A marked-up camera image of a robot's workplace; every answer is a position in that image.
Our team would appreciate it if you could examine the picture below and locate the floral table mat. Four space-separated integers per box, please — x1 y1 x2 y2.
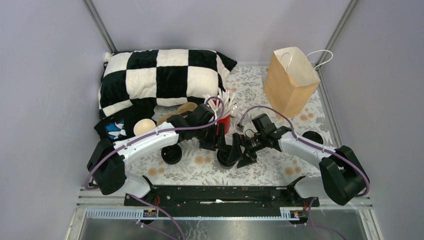
126 66 320 186

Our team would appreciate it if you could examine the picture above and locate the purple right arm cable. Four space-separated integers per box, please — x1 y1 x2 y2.
235 105 371 240

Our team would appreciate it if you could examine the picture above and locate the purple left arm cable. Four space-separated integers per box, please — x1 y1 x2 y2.
84 96 225 240

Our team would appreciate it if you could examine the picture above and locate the black white checkered pillow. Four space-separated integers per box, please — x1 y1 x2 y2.
97 49 238 119

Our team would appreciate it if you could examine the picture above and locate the stack of black lids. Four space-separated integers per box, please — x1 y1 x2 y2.
161 144 183 165

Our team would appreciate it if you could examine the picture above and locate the red cup holder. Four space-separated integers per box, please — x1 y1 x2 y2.
217 114 231 134

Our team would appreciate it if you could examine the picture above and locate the brown cardboard cup carrier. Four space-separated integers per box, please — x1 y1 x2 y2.
156 102 198 126

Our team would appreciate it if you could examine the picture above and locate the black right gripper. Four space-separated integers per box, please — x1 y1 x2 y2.
226 132 267 169

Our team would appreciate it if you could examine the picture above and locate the brown paper bag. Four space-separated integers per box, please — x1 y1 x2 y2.
263 47 334 118

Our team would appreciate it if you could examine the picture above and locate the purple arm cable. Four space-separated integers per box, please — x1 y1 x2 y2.
84 96 225 240
235 105 371 240

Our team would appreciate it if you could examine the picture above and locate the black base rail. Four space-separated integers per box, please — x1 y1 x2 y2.
124 185 320 217

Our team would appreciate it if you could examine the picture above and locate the black paper coffee cup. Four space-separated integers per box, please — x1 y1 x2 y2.
216 150 234 170

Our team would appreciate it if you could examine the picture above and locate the stack of paper cups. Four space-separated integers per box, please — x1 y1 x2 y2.
133 118 157 136

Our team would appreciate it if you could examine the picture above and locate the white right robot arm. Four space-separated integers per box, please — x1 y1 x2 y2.
218 113 370 206

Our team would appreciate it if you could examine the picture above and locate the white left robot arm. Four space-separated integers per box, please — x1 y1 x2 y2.
85 104 219 206

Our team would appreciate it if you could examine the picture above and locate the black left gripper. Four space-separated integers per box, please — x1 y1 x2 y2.
194 121 228 152

